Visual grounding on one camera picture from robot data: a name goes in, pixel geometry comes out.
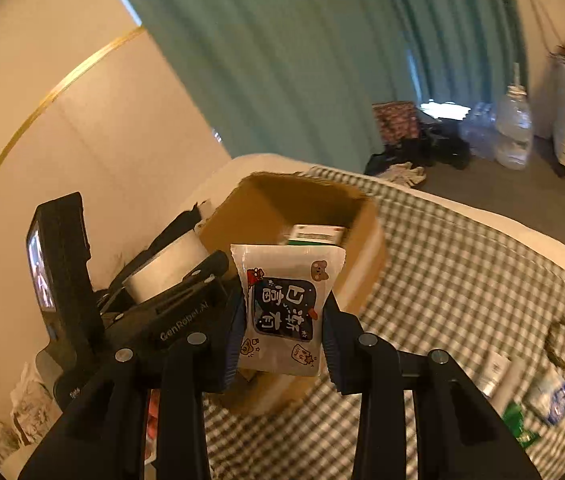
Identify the blue white small packet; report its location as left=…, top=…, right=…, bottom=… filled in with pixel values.
left=524, top=366, right=565, bottom=426

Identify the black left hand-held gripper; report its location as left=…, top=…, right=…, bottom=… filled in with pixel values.
left=40, top=207, right=228, bottom=408

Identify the white snack packet black label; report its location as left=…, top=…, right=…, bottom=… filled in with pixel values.
left=230, top=244, right=346, bottom=377

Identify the green white medicine box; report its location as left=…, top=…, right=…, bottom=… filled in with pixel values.
left=281, top=223, right=346, bottom=246

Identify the checkered green grey cloth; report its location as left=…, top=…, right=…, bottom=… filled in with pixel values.
left=205, top=166, right=565, bottom=479

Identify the white sneakers pair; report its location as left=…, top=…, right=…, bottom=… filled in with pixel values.
left=378, top=162, right=427, bottom=188

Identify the brown cardboard box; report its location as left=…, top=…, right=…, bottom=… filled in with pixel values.
left=200, top=172, right=386, bottom=415

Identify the patterned dark red bag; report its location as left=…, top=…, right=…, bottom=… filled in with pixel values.
left=372, top=101, right=420, bottom=145

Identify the pack of water bottles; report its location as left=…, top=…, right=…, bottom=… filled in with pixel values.
left=459, top=102, right=498, bottom=160

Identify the teal curtain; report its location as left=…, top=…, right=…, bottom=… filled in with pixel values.
left=128, top=0, right=527, bottom=172

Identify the white mattress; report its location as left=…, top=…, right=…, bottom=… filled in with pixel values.
left=177, top=154, right=565, bottom=270

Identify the phone on black mount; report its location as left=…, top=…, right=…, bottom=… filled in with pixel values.
left=25, top=192, right=104, bottom=370

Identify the large clear water bottle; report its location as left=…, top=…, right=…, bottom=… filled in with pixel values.
left=495, top=62, right=534, bottom=170

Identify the white tape roll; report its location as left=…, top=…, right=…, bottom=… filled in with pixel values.
left=123, top=230, right=210, bottom=304

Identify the green small packet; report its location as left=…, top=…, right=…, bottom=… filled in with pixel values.
left=501, top=401, right=540, bottom=448

